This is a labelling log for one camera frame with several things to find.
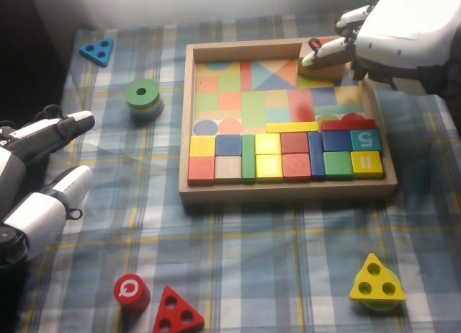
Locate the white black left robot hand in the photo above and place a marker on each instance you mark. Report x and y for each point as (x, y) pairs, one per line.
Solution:
(36, 217)

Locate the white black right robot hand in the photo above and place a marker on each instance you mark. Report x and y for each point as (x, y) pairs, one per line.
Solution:
(403, 30)

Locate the natural wooden arch block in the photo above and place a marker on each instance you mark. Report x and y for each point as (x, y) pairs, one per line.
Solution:
(324, 73)

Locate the red half-cylinder block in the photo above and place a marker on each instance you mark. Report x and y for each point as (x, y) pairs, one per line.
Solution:
(326, 40)

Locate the red cylinder with white mark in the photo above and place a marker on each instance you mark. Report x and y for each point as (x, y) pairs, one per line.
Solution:
(133, 297)

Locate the red triangle with three holes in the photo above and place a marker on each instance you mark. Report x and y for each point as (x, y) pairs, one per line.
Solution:
(175, 313)

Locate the blue triangle with three holes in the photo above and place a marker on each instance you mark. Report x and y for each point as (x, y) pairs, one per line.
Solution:
(87, 52)

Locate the wooden tray with printed floor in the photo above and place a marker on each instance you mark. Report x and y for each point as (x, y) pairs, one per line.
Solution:
(288, 194)

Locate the blue plaid cloth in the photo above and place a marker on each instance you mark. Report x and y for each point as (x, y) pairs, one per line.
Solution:
(252, 257)

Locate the white backdrop sheet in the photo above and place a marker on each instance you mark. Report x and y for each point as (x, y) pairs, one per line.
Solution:
(180, 1)

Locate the yellow triangle with three holes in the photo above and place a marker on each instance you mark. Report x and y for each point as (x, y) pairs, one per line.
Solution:
(376, 280)

